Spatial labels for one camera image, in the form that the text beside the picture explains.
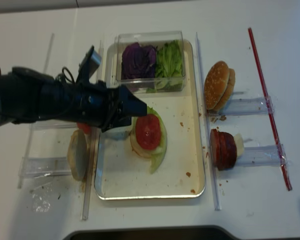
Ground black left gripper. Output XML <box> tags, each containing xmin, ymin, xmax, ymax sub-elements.
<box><xmin>96</xmin><ymin>80</ymin><xmax>147</xmax><ymax>133</ymax></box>

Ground red tomato slice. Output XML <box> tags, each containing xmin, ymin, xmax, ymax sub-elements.
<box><xmin>135</xmin><ymin>114</ymin><xmax>162</xmax><ymax>151</ymax></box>
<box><xmin>77</xmin><ymin>122</ymin><xmax>91</xmax><ymax>135</ymax></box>

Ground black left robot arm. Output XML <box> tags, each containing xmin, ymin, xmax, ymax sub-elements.
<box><xmin>0</xmin><ymin>67</ymin><xmax>147</xmax><ymax>132</ymax></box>

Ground green lettuce leaf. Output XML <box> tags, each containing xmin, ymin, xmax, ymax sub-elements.
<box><xmin>147</xmin><ymin>106</ymin><xmax>167</xmax><ymax>174</ymax></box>

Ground white bread slice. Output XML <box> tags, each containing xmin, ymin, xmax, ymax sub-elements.
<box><xmin>66</xmin><ymin>129</ymin><xmax>88</xmax><ymax>181</ymax></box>

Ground green lettuce in container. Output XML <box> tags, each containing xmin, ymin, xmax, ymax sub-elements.
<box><xmin>146</xmin><ymin>40</ymin><xmax>184</xmax><ymax>93</ymax></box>

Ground front brown meat patty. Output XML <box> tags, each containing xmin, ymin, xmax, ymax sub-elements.
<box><xmin>210</xmin><ymin>129</ymin><xmax>221</xmax><ymax>169</ymax></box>

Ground stacked brown meat patties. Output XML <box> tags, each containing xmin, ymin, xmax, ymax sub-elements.
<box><xmin>217</xmin><ymin>132</ymin><xmax>237</xmax><ymax>171</ymax></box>

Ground bottom bun slice on tray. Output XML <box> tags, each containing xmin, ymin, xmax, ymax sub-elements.
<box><xmin>130</xmin><ymin>126</ymin><xmax>152</xmax><ymax>159</ymax></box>

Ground purple cabbage leaves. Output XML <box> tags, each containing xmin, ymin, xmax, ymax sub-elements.
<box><xmin>121</xmin><ymin>42</ymin><xmax>156</xmax><ymax>92</ymax></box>

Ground silver metal tray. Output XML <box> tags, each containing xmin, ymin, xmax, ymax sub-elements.
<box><xmin>94</xmin><ymin>41</ymin><xmax>205</xmax><ymax>201</ymax></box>

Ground clear plastic container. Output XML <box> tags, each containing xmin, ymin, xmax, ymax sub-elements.
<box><xmin>113</xmin><ymin>31</ymin><xmax>185</xmax><ymax>93</ymax></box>

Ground sesame bun top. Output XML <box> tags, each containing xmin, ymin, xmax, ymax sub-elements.
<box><xmin>204</xmin><ymin>61</ymin><xmax>230</xmax><ymax>110</ymax></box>

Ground clear far left strip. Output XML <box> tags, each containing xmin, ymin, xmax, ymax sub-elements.
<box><xmin>43</xmin><ymin>33</ymin><xmax>55</xmax><ymax>74</ymax></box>

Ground plain bun half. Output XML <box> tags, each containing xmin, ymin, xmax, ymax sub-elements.
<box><xmin>213</xmin><ymin>68</ymin><xmax>235</xmax><ymax>112</ymax></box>

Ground red plastic strip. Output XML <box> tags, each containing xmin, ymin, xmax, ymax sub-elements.
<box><xmin>248</xmin><ymin>28</ymin><xmax>292</xmax><ymax>191</ymax></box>

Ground clear left long rail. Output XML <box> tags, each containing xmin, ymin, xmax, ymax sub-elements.
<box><xmin>81</xmin><ymin>40</ymin><xmax>104</xmax><ymax>221</ymax></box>

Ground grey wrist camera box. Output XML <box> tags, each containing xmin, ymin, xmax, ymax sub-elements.
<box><xmin>78</xmin><ymin>45</ymin><xmax>102</xmax><ymax>80</ymax></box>

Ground clear upper left rail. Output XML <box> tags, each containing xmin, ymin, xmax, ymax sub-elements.
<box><xmin>30</xmin><ymin>120</ymin><xmax>77</xmax><ymax>130</ymax></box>

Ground clear lower left rail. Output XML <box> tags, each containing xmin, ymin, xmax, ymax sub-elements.
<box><xmin>17</xmin><ymin>157</ymin><xmax>71</xmax><ymax>189</ymax></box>

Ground clear upper right rail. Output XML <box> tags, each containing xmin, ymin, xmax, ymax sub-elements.
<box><xmin>207</xmin><ymin>96</ymin><xmax>274</xmax><ymax>117</ymax></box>

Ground clear lower right rail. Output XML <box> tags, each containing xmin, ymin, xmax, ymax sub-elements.
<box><xmin>235</xmin><ymin>145</ymin><xmax>288</xmax><ymax>167</ymax></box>

